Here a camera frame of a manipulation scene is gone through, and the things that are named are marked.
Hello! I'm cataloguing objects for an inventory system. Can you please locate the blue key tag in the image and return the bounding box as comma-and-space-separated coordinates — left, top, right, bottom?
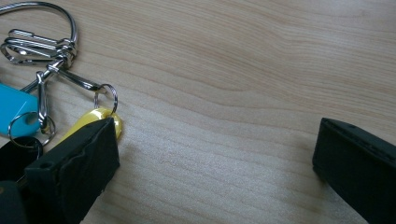
0, 81, 42, 138

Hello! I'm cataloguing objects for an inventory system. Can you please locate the yellow key tag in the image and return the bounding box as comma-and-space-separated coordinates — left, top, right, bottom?
57, 106, 123, 145

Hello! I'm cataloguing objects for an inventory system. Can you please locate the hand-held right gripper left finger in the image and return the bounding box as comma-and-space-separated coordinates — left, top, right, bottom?
23, 117, 121, 224

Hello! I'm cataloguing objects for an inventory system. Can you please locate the small metal split ring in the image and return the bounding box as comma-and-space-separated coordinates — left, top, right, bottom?
93, 83, 120, 115
38, 115, 57, 147
7, 110, 43, 149

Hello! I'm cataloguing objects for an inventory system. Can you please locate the black key tag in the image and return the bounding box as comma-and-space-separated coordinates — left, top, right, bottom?
0, 135, 45, 183

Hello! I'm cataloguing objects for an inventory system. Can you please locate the large metal key ring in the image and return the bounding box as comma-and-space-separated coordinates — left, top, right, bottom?
0, 0, 78, 48

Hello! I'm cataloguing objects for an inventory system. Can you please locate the metal snap clip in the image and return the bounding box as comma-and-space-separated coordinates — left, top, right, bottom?
55, 66, 105, 93
20, 60, 64, 94
35, 70, 51, 133
0, 36, 77, 66
7, 28, 77, 49

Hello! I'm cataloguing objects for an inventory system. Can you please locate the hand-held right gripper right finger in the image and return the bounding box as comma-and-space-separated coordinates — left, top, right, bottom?
311, 117, 396, 224

